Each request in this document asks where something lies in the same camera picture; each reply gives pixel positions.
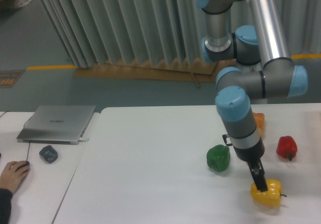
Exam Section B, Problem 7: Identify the black computer mouse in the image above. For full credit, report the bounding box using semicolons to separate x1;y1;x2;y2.
16;161;30;172

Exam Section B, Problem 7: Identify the dark sleeved forearm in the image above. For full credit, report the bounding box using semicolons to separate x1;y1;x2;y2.
1;188;13;224

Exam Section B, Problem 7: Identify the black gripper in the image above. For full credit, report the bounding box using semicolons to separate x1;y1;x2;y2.
234;138;268;192

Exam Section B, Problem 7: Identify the black mouse cable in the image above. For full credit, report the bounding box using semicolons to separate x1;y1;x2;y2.
0;111;38;162

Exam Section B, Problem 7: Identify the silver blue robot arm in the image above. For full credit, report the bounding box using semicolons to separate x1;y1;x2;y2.
196;0;308;192

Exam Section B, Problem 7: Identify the red bell pepper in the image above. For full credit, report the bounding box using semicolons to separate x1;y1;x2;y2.
276;136;297;161

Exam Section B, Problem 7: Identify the yellow bell pepper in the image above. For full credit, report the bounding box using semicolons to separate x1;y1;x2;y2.
250;179;282;207

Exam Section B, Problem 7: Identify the person's bare hand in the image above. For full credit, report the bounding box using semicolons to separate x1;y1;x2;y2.
1;161;30;194

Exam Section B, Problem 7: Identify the brown cardboard sheet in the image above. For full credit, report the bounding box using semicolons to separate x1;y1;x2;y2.
73;58;222;88

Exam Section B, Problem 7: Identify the silver closed laptop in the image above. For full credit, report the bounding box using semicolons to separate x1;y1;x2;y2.
17;105;96;144

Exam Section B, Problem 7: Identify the pale green folding curtain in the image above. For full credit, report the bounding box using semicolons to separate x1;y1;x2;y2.
40;0;320;68

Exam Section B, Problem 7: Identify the toasted bread loaf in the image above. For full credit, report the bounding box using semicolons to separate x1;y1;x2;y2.
253;113;265;139

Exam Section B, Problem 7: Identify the green bell pepper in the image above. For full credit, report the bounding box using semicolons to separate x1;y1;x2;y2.
206;145;230;172

